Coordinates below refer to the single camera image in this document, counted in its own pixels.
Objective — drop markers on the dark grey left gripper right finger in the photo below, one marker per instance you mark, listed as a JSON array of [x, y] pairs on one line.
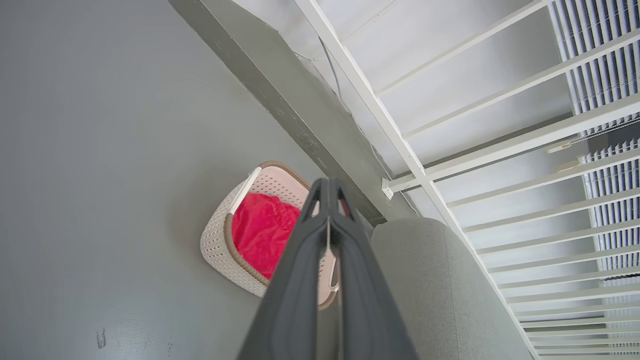
[[367, 305]]

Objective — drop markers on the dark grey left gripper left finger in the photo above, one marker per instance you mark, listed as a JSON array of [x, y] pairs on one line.
[[292, 300]]

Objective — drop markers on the white perforated laundry basket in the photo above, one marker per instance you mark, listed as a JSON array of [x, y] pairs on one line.
[[220, 245]]

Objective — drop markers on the red garment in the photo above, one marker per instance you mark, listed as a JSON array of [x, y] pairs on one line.
[[260, 235]]

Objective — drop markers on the grey fabric sofa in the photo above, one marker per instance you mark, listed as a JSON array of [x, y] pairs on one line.
[[440, 290]]

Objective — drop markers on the white railing fence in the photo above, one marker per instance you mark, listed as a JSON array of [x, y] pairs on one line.
[[385, 120]]

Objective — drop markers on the grey raised floor platform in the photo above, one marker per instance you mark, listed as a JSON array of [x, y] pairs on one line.
[[285, 85]]

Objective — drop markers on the white window blinds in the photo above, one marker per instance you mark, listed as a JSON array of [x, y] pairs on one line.
[[600, 55]]

